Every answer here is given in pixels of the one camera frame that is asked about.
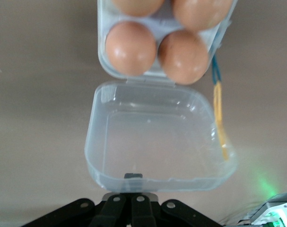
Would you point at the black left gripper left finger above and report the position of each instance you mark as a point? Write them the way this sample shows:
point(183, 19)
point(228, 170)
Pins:
point(110, 212)

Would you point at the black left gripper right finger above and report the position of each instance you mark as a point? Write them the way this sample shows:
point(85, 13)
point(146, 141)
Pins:
point(142, 212)

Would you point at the clear plastic egg box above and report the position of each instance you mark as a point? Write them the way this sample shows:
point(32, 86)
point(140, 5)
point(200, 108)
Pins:
point(157, 142)

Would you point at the brown egg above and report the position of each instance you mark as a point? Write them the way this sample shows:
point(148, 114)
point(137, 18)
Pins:
point(138, 7)
point(183, 56)
point(131, 48)
point(202, 11)

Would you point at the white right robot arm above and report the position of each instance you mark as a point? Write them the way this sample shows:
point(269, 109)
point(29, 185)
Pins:
point(284, 216)

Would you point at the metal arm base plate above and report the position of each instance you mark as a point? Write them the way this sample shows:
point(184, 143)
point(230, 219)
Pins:
point(282, 198)

